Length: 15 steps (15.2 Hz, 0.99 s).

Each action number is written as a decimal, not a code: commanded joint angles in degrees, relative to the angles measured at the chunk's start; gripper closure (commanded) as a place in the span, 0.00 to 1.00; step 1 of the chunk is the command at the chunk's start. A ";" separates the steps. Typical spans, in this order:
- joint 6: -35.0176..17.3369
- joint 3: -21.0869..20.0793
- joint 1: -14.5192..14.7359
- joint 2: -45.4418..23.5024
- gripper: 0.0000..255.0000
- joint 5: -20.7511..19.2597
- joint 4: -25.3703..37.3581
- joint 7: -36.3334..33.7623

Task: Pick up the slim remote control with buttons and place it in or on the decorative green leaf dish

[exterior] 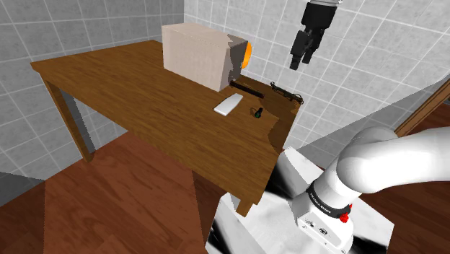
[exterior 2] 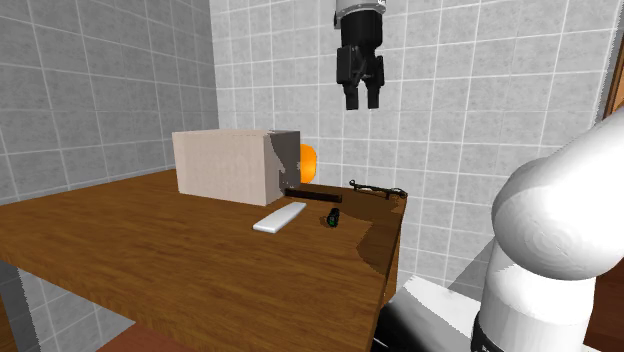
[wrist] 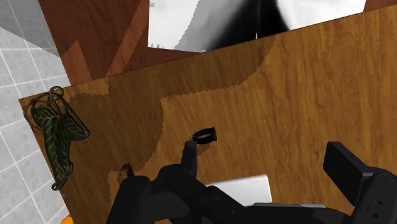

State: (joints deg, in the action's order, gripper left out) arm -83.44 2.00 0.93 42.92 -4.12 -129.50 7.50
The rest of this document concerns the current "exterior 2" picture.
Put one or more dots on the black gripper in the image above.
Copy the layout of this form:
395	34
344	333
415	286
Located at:
360	29

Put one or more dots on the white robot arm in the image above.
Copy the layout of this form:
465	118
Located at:
546	219

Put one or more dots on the orange ball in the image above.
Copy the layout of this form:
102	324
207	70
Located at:
308	163

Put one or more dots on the long black bar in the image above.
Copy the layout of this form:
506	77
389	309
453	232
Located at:
314	195

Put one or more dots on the small black green cylinder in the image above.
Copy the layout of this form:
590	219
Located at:
333	217

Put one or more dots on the white flat remote control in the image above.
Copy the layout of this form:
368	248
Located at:
280	217

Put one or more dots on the beige cardboard box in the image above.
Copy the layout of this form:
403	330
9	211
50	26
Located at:
224	166

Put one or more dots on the brown wooden table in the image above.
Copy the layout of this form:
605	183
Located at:
195	263

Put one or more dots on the brown wooden door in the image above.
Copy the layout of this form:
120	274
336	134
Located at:
617	88

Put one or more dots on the dark robot stand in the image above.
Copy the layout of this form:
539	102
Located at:
404	331

